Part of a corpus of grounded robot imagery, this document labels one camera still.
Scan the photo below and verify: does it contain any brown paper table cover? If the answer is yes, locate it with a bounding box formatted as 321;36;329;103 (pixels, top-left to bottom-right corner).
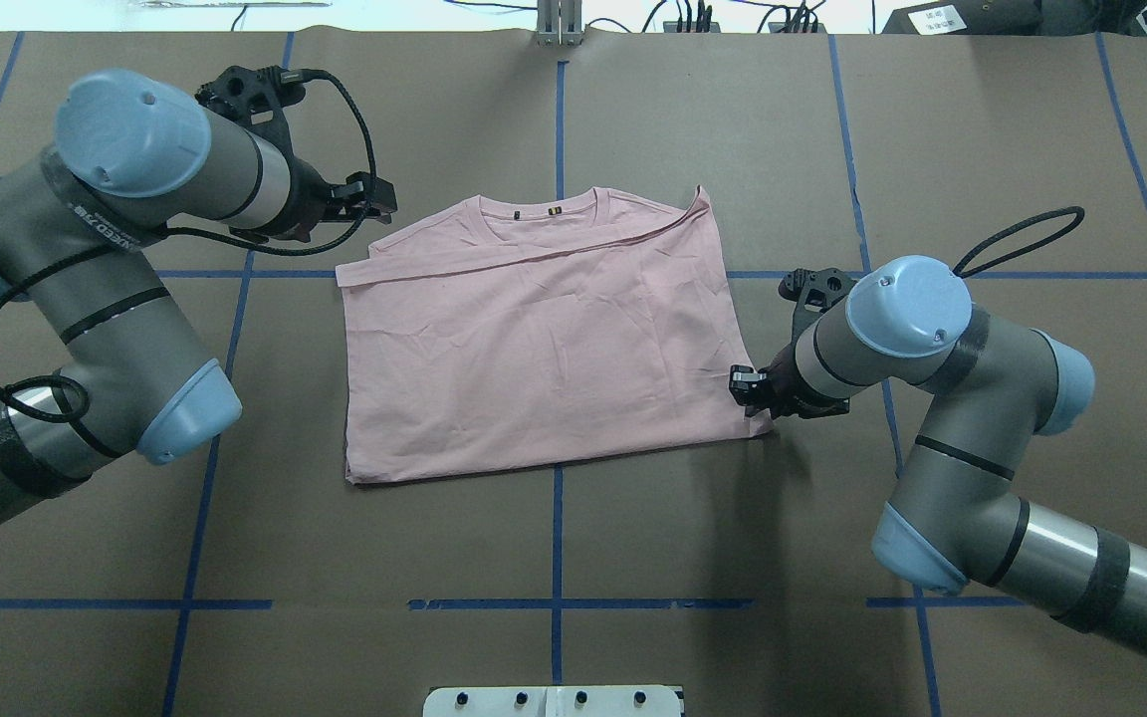
0;28;1147;716

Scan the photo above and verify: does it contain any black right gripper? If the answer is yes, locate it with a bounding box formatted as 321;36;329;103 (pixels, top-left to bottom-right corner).
729;268;856;419

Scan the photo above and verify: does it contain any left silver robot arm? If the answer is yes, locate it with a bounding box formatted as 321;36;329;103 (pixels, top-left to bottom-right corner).
0;67;397;525

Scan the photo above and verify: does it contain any black braided left cable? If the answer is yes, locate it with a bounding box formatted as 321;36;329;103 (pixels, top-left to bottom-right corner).
0;68;380;454

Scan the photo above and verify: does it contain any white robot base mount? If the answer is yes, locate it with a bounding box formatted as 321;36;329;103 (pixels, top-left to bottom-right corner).
422;684;687;716

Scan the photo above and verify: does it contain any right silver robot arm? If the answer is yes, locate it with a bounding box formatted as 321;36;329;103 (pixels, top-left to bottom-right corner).
729;255;1147;657

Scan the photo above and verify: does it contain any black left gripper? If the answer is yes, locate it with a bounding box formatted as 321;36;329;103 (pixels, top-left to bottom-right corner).
195;67;399;246

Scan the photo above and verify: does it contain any aluminium frame post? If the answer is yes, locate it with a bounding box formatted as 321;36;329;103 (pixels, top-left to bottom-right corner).
535;0;585;47

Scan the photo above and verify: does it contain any pink Snoopy t-shirt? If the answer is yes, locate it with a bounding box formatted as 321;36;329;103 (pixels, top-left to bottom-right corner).
334;187;771;486

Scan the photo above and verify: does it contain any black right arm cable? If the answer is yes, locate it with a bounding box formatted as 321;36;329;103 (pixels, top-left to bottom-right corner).
952;206;1086;280

